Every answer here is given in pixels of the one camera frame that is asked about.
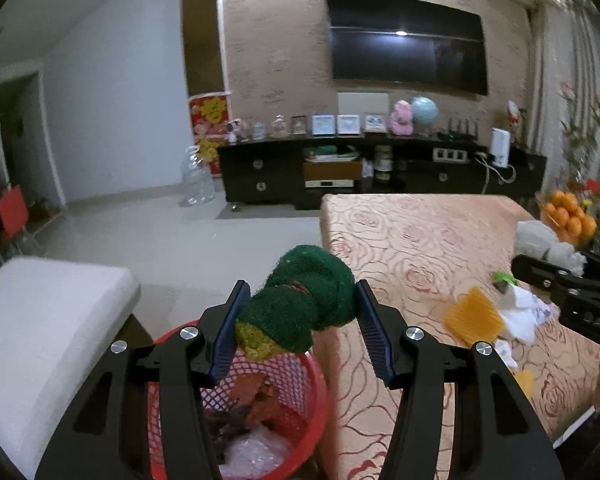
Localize red chair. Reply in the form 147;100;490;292
0;185;31;241

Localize black router with antennas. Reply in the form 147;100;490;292
442;117;481;142

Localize bowl of oranges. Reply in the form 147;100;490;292
542;190;598;246

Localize green tray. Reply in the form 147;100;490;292
305;145;358;161

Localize small white crumpled tissue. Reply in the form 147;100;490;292
494;338;520;368

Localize pink plush toy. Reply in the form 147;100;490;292
389;100;416;137

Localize black television cabinet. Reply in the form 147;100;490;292
216;137;548;211

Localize red mesh waste basket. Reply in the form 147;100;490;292
145;327;331;480

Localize wooden drawer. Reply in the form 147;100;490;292
304;160;361;188

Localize glass fruit bowl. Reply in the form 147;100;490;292
539;207;598;251

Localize light blue globe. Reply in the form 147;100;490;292
411;96;440;136

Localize green wrapper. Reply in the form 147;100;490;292
491;270;518;293

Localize white picture frame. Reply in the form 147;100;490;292
336;114;363;137

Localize green scouring pad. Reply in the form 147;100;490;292
234;245;357;362

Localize artificial flowers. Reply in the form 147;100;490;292
555;77;600;191

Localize grey paper towel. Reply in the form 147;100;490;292
512;220;587;276

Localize dark wrapper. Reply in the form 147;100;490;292
205;407;261;461

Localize metal tin cans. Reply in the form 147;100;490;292
375;145;393;181

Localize striped curtain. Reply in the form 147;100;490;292
527;0;600;171

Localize blue picture frame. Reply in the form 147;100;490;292
311;114;337;137

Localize red floral banner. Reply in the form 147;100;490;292
187;91;231;176

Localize orange wrapper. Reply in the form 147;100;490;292
230;372;281;426

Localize white cable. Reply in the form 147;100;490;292
475;152;516;196

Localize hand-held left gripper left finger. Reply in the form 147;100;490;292
34;280;252;480

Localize yellow sponge cloth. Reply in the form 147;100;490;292
515;370;536;401
444;286;506;347

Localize white cushioned bench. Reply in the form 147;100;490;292
0;256;141;478

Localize large clear water bottle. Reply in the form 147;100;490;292
179;145;217;208

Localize clear plastic bag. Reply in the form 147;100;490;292
220;425;301;476

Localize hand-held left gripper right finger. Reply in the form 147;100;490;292
355;280;566;480

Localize white wall panel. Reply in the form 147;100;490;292
337;91;391;116

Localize grey power strip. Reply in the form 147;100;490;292
432;147;470;163

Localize white upright device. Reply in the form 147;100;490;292
490;127;512;168

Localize black wall television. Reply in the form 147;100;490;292
324;0;490;97

